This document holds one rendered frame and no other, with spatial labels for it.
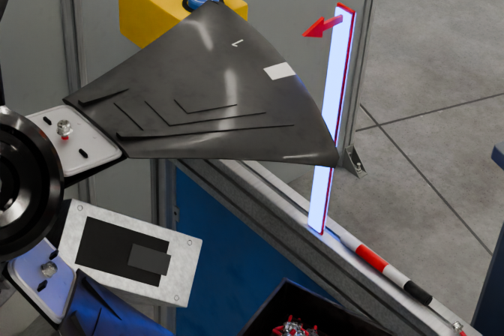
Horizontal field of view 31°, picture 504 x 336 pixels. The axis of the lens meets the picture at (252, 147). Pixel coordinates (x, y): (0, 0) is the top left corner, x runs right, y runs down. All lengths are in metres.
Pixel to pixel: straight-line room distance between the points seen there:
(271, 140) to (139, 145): 0.13
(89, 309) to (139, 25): 0.55
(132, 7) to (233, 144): 0.47
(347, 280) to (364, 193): 1.38
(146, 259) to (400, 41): 2.36
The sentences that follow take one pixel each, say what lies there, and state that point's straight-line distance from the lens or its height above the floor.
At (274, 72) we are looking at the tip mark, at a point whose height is 1.16.
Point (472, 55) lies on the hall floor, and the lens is 3.19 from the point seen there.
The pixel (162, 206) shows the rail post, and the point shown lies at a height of 0.67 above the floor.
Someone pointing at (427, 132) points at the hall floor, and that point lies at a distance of 2.80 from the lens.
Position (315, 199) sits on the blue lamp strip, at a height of 0.91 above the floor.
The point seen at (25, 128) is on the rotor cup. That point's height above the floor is 1.24.
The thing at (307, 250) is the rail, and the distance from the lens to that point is 1.20.
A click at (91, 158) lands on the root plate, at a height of 1.19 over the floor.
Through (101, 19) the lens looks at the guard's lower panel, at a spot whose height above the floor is 0.77.
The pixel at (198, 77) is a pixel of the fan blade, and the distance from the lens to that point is 0.87.
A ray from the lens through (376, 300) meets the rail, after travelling 1.14.
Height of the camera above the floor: 1.68
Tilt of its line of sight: 39 degrees down
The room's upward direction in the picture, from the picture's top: 4 degrees clockwise
